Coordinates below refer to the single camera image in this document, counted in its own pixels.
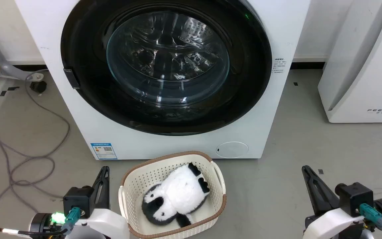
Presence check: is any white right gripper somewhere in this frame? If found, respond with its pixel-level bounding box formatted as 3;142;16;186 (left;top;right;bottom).
302;165;366;239

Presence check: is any round white filter cover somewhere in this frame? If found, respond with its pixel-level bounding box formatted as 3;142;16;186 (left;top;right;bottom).
216;142;249;158

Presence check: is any cream laundry basket brown rim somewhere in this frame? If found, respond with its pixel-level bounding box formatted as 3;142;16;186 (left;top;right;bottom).
118;151;227;239

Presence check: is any green-plug black cable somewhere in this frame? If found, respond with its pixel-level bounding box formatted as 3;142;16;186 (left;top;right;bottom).
0;206;81;239
359;203;382;239

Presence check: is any grey floor cable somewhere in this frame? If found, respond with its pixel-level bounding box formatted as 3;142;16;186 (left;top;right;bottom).
0;69;71;229

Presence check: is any black round washer door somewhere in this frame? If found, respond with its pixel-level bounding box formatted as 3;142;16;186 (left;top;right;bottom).
60;0;273;136

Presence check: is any black caster wheel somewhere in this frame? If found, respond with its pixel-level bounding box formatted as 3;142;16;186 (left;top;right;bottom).
29;80;47;94

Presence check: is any blue energy label sticker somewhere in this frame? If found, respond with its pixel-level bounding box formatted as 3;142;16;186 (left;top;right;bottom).
91;143;118;160

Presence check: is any left green-plug black cable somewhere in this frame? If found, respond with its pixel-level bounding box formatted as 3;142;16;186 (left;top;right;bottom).
0;206;81;239

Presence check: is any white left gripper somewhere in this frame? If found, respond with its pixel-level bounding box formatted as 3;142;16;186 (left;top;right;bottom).
68;166;131;239

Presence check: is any grey metal furniture leg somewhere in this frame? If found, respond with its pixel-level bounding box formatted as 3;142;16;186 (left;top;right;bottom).
0;35;45;81

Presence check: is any small text warning sticker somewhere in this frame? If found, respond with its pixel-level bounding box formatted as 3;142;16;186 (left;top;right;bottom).
273;58;287;74

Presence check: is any white air purifier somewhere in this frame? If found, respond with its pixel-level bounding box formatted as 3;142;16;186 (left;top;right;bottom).
317;0;382;123

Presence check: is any white front-load washing machine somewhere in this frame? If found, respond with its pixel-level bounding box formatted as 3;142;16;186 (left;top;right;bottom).
15;0;311;161

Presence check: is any black white panda plush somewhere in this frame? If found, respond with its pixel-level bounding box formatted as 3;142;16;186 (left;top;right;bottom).
141;162;211;228

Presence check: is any right green-plug black cable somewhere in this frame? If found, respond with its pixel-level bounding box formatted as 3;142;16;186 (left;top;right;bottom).
359;203;382;239

